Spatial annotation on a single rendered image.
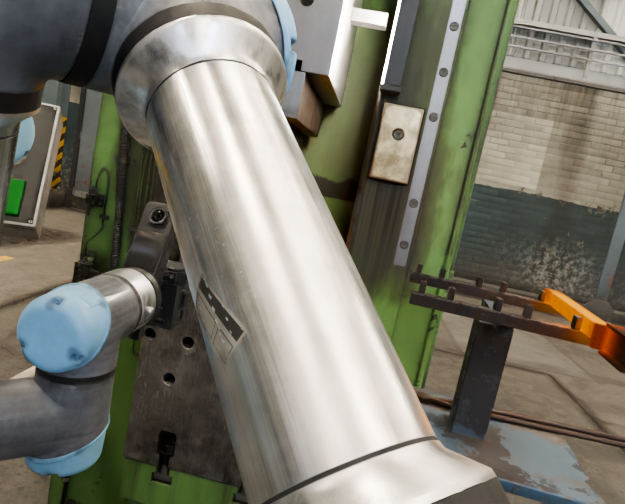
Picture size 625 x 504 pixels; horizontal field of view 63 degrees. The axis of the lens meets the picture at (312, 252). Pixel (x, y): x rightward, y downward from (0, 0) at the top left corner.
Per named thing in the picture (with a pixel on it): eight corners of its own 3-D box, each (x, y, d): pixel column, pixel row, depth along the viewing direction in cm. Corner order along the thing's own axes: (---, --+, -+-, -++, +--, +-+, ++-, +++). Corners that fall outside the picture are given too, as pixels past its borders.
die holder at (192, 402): (287, 500, 111) (328, 303, 104) (122, 457, 114) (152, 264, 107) (314, 395, 166) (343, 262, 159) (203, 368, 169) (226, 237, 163)
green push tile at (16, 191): (18, 214, 98) (25, 180, 101) (-28, 208, 95) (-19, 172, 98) (19, 218, 100) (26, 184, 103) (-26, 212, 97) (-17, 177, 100)
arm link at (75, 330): (3, 373, 47) (13, 284, 46) (72, 337, 58) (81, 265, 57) (83, 393, 46) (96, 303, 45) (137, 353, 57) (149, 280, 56)
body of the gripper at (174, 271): (137, 307, 74) (93, 330, 62) (146, 250, 73) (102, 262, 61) (188, 319, 73) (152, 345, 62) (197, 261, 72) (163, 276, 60)
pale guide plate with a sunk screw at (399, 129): (407, 184, 117) (424, 109, 114) (368, 176, 118) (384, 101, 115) (406, 184, 119) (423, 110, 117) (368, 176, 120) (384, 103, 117)
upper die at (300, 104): (296, 119, 106) (305, 72, 105) (204, 101, 108) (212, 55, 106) (317, 137, 147) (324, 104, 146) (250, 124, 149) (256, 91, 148)
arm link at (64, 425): (-22, 452, 52) (-11, 351, 51) (92, 434, 59) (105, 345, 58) (-13, 499, 46) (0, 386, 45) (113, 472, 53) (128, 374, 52)
